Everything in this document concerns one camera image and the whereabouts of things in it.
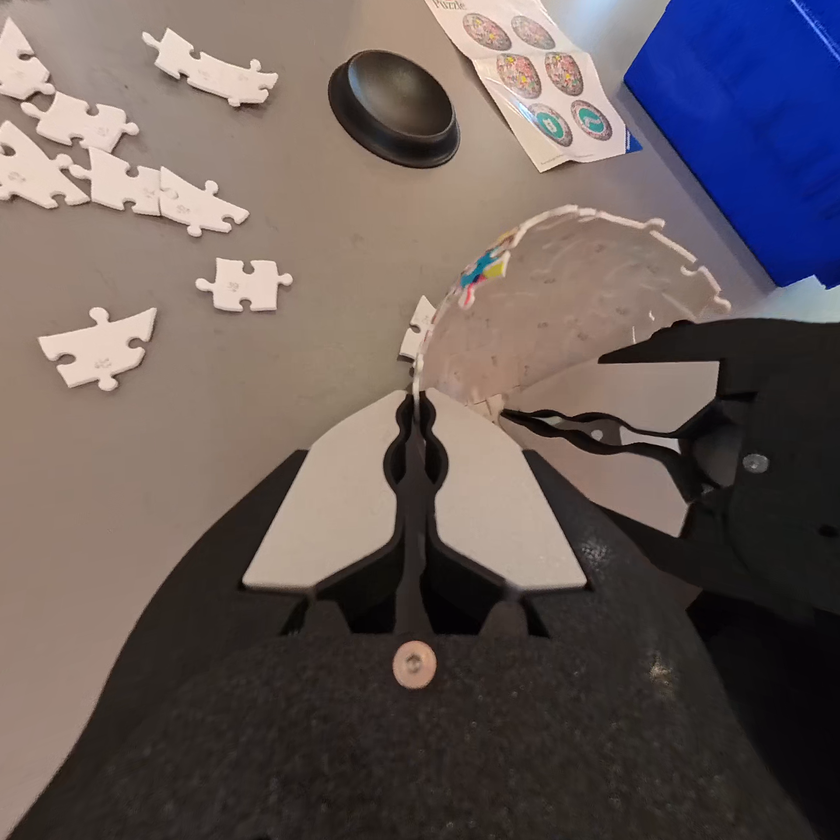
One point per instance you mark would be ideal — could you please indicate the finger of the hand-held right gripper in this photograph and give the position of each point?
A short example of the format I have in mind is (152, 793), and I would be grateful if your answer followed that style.
(630, 492)
(623, 394)

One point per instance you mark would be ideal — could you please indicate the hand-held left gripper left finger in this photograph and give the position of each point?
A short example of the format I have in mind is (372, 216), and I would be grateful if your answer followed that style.
(328, 512)

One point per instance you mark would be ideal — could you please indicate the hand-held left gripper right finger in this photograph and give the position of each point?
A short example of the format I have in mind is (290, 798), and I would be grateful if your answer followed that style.
(505, 512)

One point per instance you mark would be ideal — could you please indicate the partly built puzzle ball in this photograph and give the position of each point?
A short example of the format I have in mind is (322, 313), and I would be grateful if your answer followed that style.
(577, 302)

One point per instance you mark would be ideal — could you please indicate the scatter of white puzzle pieces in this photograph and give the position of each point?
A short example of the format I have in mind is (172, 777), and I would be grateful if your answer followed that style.
(118, 184)

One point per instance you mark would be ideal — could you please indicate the single white puzzle piece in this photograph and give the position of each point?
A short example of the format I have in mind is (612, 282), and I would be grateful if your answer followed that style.
(417, 328)

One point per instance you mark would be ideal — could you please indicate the printed puzzle instruction sheet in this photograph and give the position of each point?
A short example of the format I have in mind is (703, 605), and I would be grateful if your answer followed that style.
(525, 85)

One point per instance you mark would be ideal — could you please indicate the black round ball stand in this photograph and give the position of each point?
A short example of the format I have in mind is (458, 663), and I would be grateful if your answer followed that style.
(394, 108)

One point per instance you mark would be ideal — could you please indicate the blue plastic bin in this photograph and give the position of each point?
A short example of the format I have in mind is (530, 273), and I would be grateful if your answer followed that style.
(741, 131)

